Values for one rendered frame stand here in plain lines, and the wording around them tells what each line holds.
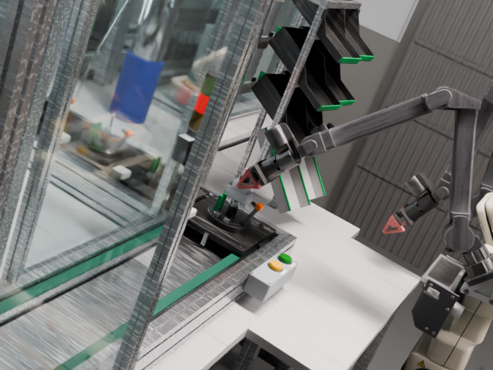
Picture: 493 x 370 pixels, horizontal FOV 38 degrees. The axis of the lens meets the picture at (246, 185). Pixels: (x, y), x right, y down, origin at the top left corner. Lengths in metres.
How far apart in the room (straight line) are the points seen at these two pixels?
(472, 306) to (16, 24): 1.80
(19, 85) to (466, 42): 4.16
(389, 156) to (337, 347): 2.99
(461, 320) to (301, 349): 0.58
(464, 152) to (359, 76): 2.97
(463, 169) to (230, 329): 0.76
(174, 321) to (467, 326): 1.01
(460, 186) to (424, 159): 2.82
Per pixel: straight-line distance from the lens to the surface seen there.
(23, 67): 0.74
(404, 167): 4.92
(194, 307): 1.76
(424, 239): 4.99
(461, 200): 2.06
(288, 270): 2.10
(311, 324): 2.10
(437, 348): 2.34
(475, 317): 2.32
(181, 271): 1.97
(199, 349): 1.81
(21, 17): 0.73
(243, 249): 2.08
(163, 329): 1.66
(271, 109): 2.32
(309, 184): 2.57
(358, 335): 2.17
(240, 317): 1.99
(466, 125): 2.06
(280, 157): 2.05
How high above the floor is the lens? 1.90
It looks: 22 degrees down
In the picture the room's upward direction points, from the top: 22 degrees clockwise
